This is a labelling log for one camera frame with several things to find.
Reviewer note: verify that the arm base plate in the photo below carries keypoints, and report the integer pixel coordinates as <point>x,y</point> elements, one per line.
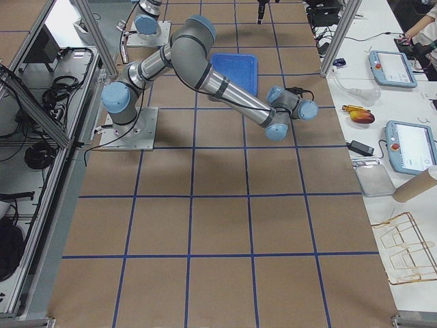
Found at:
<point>140,136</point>
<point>159,38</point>

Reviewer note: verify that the aluminium frame post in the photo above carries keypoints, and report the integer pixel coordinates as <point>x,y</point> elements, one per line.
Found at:
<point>339,35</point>

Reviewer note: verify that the cardboard tube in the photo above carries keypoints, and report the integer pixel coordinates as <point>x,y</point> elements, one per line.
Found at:
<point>416,186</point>

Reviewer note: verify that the silver metal tray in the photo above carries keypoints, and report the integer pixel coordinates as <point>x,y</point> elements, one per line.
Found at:
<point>374,181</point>

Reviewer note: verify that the teach pendant near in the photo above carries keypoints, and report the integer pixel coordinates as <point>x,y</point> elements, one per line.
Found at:
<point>411,147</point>

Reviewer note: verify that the teach pendant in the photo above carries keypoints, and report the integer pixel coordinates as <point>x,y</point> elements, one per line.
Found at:
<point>411,147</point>
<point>391,69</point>

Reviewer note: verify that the black power adapter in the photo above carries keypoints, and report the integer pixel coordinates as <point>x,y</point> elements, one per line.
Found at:
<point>360,148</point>

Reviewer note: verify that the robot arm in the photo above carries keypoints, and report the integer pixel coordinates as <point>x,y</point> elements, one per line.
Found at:
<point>186,53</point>
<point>146,18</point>

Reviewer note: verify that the gold wire rack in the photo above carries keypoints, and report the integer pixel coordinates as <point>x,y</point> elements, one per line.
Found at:
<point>406,254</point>

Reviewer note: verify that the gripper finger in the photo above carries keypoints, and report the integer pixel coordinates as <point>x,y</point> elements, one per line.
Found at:
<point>261,11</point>

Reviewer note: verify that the teach pendant far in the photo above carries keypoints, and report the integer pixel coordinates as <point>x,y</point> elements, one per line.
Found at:
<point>391,69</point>

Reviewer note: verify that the blue plastic tray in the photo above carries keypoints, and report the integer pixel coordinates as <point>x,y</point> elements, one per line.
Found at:
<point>241,69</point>

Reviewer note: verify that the red yellow mango toy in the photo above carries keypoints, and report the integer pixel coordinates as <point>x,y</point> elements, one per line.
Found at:
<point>362,117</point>

